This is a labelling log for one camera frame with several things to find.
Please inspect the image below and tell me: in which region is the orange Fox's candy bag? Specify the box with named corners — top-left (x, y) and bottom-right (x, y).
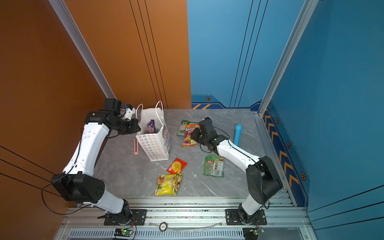
top-left (182, 123), bottom-right (200, 148)

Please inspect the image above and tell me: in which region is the purple Fox's bag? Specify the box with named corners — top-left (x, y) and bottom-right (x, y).
top-left (147, 120), bottom-right (156, 134)

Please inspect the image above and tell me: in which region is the white paper bag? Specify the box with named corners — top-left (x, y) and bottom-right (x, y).
top-left (135, 101), bottom-right (170, 162)

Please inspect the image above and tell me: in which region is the yellow snack bag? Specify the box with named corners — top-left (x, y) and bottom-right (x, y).
top-left (155, 174), bottom-right (183, 196)

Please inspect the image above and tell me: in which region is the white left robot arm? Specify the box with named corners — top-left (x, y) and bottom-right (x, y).
top-left (51, 99), bottom-right (141, 225)

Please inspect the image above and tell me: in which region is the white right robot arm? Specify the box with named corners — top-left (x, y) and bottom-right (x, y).
top-left (192, 118), bottom-right (284, 225)

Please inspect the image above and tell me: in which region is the green white snack bag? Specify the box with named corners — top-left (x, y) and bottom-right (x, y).
top-left (203, 155), bottom-right (225, 178)

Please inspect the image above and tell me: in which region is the pink utility knife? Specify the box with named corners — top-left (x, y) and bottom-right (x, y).
top-left (134, 138), bottom-right (140, 155)

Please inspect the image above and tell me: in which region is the blue cylinder tool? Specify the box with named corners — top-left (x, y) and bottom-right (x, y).
top-left (233, 124), bottom-right (243, 146)

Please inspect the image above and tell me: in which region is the red yellow snack packet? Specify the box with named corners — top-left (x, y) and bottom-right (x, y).
top-left (167, 158), bottom-right (188, 175)

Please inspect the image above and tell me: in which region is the green circuit board left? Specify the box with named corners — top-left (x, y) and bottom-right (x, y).
top-left (113, 228), bottom-right (135, 240)

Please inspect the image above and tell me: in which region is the green circuit board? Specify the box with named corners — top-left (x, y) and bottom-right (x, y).
top-left (243, 228), bottom-right (265, 240)
top-left (113, 228), bottom-right (135, 240)

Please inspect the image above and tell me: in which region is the green circuit board right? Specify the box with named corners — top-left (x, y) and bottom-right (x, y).
top-left (243, 228), bottom-right (265, 240)

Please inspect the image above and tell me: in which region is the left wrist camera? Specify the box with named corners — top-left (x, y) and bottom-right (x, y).
top-left (123, 105), bottom-right (136, 120)

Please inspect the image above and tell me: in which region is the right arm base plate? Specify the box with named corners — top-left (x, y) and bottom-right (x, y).
top-left (225, 209), bottom-right (268, 226)

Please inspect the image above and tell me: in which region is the aluminium rail frame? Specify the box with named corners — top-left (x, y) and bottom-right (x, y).
top-left (55, 194), bottom-right (316, 240)

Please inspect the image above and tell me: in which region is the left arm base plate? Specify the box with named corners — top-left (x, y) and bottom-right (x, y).
top-left (98, 209), bottom-right (147, 226)

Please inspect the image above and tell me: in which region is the aluminium corner post left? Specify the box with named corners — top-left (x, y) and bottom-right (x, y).
top-left (49, 0), bottom-right (116, 98)

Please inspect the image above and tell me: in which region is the aluminium corner post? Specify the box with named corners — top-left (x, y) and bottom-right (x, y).
top-left (258, 0), bottom-right (319, 117)
top-left (49, 0), bottom-right (116, 98)

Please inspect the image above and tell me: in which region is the aluminium corner post right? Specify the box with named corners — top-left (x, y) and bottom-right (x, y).
top-left (258, 0), bottom-right (319, 117)

